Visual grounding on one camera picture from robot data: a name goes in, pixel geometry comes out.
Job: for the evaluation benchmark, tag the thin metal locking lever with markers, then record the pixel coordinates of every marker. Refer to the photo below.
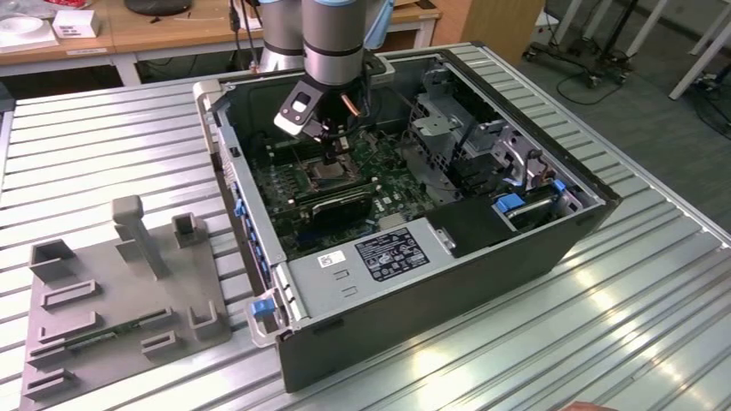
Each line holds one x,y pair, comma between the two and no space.
294,154

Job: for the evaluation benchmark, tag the silver CPU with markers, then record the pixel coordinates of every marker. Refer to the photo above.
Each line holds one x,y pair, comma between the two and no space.
344,171

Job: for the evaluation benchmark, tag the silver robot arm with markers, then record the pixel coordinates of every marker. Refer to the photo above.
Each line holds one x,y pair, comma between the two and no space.
332,64

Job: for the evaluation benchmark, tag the CPU socket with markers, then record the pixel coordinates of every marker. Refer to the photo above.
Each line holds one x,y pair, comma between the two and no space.
334,187

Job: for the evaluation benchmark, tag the silver metal disk bay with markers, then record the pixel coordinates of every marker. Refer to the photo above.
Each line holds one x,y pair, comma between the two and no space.
437,128

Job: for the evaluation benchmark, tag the green RAM stick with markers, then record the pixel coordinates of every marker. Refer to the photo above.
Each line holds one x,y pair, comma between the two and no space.
94,337
332,196

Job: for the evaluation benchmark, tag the green motherboard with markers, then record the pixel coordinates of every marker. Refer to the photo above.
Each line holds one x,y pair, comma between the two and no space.
400,188

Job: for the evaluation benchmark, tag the black graphics card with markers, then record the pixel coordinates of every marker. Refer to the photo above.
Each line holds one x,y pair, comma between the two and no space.
340,212

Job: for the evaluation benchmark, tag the small silver heatsink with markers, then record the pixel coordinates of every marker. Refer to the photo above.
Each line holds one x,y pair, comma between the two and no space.
392,220

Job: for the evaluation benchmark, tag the blue card retainer strip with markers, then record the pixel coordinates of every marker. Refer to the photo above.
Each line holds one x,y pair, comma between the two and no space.
237,209

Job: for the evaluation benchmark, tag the wooden desk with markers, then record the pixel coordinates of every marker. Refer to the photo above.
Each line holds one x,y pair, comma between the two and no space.
183,25

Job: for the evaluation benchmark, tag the wooden cabinet panel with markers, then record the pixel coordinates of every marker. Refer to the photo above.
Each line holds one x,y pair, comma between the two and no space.
504,30

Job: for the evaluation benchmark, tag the black plastic shroud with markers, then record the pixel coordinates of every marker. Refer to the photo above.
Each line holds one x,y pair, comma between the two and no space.
466,227

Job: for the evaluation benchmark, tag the blue disk carrier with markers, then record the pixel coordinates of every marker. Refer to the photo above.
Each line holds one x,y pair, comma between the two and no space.
509,202

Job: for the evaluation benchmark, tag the black round base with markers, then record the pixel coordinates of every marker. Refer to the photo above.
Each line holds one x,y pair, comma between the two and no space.
157,5

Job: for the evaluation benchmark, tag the small blue clip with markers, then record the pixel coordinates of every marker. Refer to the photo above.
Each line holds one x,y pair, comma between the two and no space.
558,185

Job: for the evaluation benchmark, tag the grey power supply unit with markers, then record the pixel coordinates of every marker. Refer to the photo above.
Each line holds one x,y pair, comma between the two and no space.
329,295

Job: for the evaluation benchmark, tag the white cardboard box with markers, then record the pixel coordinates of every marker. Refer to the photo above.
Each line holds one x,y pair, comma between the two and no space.
77,21

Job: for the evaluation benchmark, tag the blue case latch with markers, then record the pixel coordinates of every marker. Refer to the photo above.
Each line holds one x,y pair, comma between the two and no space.
263,309

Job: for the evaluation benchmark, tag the black wheeled cart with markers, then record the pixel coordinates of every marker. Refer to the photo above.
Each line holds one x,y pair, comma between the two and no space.
606,57

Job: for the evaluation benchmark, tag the red patterned bag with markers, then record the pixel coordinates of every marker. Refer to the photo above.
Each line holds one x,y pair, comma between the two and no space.
69,3

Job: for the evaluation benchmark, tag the black open PC case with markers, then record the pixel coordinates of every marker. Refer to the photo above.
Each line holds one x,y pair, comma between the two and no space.
429,325

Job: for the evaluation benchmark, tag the white tray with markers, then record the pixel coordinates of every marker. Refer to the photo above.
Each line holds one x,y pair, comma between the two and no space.
34,42

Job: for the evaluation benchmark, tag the white bowl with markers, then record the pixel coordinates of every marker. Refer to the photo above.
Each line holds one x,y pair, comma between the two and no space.
21,25

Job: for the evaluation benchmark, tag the grey parts rack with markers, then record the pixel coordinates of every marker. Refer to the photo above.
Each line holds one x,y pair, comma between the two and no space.
114,308

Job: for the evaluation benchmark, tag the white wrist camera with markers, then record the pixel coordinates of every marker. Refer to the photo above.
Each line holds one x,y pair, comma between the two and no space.
291,120

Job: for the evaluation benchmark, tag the white desk frame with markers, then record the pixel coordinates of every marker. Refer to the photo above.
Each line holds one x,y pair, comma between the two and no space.
644,30
692,73

